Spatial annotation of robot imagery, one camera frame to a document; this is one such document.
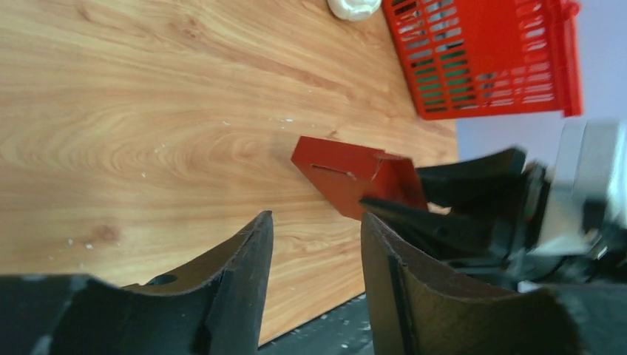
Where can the napa cabbage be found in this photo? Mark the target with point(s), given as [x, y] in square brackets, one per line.
[353, 10]

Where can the red plastic shopping basket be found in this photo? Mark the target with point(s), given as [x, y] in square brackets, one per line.
[478, 58]

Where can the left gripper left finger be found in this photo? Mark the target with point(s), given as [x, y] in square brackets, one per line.
[212, 304]

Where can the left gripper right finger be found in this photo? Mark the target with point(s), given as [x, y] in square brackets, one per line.
[418, 305]

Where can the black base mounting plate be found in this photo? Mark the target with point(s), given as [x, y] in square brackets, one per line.
[342, 330]

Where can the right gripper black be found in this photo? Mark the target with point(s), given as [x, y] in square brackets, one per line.
[510, 221]

